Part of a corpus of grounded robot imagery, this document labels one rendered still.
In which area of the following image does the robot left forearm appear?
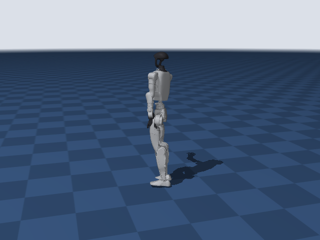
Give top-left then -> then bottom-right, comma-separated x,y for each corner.
145,92 -> 154,118

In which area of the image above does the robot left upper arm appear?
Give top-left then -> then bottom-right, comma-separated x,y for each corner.
148,72 -> 158,99

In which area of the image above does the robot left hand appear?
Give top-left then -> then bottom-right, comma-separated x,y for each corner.
147,113 -> 157,129

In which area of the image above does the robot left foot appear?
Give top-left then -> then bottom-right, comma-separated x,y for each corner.
150,179 -> 171,187

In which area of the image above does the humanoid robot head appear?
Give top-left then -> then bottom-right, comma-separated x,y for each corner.
154,51 -> 169,72

